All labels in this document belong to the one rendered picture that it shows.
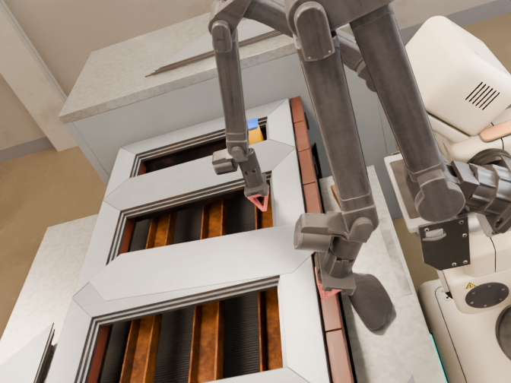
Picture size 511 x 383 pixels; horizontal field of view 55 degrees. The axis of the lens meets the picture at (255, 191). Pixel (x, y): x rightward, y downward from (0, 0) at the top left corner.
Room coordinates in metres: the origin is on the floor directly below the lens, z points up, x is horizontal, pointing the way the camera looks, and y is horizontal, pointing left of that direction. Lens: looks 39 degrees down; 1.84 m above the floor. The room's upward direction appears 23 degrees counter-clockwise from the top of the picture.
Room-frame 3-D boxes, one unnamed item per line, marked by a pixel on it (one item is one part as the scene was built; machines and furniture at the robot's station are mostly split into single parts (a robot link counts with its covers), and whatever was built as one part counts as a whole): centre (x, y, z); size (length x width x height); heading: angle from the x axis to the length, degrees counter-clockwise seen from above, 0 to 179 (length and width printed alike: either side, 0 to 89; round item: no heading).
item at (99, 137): (1.80, -0.02, 0.50); 1.30 x 0.04 x 1.01; 76
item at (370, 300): (0.80, -0.17, 0.69); 0.20 x 0.10 x 0.03; 179
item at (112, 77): (2.07, -0.08, 1.03); 1.30 x 0.60 x 0.04; 76
